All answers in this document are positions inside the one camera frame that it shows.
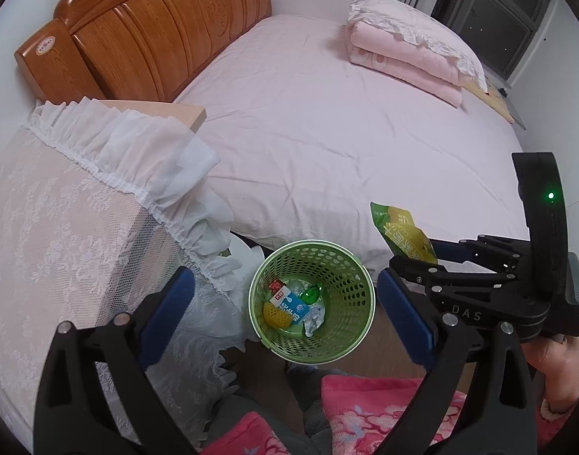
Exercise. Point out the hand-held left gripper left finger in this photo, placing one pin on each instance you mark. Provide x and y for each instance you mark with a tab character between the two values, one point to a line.
168	315

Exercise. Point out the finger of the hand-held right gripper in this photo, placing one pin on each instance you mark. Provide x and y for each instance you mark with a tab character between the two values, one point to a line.
412	268
450	251

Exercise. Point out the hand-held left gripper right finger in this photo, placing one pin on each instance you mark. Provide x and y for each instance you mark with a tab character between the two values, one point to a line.
405	315

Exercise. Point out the green yellow snack bag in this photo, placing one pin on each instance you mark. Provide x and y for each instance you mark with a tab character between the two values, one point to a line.
403	234

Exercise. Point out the green mesh basket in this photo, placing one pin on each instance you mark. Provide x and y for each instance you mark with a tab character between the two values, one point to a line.
346	294

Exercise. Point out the clear wrapper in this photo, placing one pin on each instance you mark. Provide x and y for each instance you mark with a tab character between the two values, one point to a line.
313	320

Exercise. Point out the green wrapper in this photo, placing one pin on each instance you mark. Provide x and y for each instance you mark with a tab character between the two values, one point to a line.
311	295

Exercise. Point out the blue white milk carton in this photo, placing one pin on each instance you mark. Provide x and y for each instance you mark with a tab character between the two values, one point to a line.
294	308

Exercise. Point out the clear plastic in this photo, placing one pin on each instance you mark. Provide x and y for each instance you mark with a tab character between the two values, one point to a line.
296	287

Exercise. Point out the person's right forearm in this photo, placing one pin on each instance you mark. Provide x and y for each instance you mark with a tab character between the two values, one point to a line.
562	419

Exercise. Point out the person's right hand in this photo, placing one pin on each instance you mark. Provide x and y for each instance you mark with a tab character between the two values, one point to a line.
554	365

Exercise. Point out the pink floral pajama pants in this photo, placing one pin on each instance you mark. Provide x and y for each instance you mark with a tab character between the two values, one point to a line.
365	412

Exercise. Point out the lace-covered nightstand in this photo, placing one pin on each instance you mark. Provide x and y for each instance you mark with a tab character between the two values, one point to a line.
57	246

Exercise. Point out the grey cloth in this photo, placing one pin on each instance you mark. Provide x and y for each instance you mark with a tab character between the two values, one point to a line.
270	403

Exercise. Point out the wooden board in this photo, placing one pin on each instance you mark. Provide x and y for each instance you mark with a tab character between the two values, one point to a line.
495	102

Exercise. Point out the pink bed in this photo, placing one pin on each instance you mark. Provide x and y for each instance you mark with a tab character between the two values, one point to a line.
341	128

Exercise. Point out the pink folded blanket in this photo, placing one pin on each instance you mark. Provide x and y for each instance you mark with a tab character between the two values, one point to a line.
403	64

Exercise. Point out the white ruffled pillow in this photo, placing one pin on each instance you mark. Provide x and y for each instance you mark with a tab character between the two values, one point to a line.
403	19

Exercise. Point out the dark window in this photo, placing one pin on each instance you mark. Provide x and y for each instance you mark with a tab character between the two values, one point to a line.
498	19

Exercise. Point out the wooden headboard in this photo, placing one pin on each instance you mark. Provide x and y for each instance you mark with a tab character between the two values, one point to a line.
152	33

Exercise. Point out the round headboard sticker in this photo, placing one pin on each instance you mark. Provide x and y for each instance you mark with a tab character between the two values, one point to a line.
45	45

